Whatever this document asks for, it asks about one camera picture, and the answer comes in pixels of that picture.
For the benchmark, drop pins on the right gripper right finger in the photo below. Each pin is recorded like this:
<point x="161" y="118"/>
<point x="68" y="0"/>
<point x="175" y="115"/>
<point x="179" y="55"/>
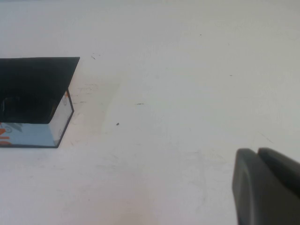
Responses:
<point x="283" y="168"/>

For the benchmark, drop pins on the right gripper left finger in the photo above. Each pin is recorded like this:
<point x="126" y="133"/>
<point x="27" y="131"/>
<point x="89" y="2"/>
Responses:
<point x="257" y="194"/>

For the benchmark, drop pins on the black printed glasses case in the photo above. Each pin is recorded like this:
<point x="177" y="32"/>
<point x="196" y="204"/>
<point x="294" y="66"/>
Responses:
<point x="35" y="79"/>

